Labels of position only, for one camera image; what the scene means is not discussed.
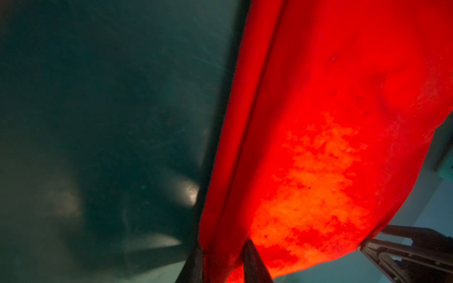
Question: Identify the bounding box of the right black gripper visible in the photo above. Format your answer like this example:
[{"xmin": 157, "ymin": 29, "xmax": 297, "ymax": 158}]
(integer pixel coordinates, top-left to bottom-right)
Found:
[{"xmin": 361, "ymin": 225, "xmax": 453, "ymax": 283}]

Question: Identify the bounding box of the red t-shirt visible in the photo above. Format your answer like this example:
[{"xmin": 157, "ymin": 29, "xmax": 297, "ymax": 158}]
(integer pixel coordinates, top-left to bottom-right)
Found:
[{"xmin": 198, "ymin": 1, "xmax": 453, "ymax": 283}]

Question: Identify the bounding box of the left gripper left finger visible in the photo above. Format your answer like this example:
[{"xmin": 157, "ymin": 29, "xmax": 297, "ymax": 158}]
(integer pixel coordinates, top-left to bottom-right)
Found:
[{"xmin": 176, "ymin": 245, "xmax": 204, "ymax": 283}]

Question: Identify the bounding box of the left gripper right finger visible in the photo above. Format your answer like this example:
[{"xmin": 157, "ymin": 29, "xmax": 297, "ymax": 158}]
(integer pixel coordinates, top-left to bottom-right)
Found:
[{"xmin": 242, "ymin": 239, "xmax": 274, "ymax": 283}]

